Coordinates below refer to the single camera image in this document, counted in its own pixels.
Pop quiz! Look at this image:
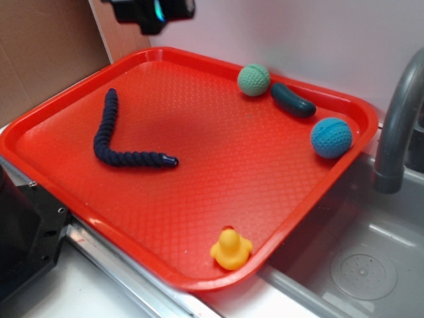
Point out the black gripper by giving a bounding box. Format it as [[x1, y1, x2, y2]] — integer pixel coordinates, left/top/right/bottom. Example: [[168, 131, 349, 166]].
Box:
[[102, 0, 195, 23]]

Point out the black box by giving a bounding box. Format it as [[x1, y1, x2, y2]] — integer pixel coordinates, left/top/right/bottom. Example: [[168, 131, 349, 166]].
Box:
[[138, 10, 166, 35]]

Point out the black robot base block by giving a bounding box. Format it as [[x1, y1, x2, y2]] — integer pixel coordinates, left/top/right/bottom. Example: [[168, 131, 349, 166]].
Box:
[[1, 169, 70, 304]]

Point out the brown cardboard panel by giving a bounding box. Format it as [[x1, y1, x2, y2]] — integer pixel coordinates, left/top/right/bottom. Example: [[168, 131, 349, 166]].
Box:
[[1, 1, 150, 127]]

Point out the green dimpled ball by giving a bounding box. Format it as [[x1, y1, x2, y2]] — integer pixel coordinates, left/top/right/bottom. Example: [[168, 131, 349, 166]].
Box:
[[237, 64, 271, 97]]

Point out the red plastic tray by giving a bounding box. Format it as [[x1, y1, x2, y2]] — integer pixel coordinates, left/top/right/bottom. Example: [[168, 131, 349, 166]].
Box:
[[1, 48, 378, 292]]

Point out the dark green toy cucumber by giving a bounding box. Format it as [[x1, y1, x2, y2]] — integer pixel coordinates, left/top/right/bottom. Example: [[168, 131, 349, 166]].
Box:
[[270, 83, 317, 118]]

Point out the blue dimpled ball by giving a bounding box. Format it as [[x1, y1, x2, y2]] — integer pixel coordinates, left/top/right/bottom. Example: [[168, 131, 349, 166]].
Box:
[[310, 117, 353, 159]]

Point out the yellow rubber duck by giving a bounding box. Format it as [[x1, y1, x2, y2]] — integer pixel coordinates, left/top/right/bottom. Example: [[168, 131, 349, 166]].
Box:
[[210, 226, 254, 270]]

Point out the grey toy faucet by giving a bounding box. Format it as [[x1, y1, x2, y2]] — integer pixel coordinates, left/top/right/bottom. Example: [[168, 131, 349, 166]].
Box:
[[372, 49, 423, 194]]

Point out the grey toy sink basin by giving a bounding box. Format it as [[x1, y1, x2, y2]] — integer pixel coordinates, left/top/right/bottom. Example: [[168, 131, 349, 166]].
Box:
[[259, 156, 423, 317]]

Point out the dark blue rope toy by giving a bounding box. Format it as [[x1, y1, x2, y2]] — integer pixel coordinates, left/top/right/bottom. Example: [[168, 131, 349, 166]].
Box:
[[93, 88, 179, 168]]

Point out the silver metal rail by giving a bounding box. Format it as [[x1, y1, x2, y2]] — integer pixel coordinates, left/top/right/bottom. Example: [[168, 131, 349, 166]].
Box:
[[0, 155, 213, 318]]

